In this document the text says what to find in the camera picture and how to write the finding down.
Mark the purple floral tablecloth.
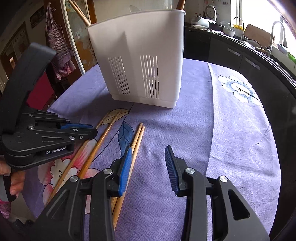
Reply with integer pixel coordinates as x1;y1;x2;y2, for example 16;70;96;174
22;58;281;241

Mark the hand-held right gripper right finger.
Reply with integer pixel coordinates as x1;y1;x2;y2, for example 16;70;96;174
165;146;270;241

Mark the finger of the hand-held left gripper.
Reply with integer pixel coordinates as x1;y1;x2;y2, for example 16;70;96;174
23;112;94;130
30;127;98;145

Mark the white sliding door frame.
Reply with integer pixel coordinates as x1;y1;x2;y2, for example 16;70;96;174
60;0;86;75

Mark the red chair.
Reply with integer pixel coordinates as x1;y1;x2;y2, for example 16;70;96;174
27;74;56;112

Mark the pink patterned clothing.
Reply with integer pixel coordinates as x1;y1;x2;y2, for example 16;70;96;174
0;201;11;219

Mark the framed wall picture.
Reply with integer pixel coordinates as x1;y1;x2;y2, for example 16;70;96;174
0;22;30;77

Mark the dark lower cabinet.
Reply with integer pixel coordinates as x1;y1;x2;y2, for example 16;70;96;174
184;25;296;116

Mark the small steel faucet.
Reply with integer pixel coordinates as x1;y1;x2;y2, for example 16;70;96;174
233;17;245;41

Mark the grey bowl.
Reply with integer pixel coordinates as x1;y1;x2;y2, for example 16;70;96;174
221;22;236;37

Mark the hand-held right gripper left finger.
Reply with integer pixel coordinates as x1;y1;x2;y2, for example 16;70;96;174
32;146;134;241

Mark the white rice cooker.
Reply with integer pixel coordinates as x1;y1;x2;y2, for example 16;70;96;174
191;5;218;29

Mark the dark wall poster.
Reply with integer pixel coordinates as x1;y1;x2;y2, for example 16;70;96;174
30;6;45;28

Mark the checked apron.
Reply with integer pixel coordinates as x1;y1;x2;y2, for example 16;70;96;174
45;2;77;80

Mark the tall steel faucet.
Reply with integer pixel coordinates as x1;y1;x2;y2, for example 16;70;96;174
269;21;288;57

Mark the white plastic utensil holder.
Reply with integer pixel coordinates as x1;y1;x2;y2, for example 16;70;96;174
87;9;186;109

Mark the person's left hand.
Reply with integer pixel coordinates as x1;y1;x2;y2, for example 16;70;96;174
0;162;26;198

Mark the wooden cutting board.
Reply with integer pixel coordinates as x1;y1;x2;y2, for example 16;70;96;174
244;23;272;45

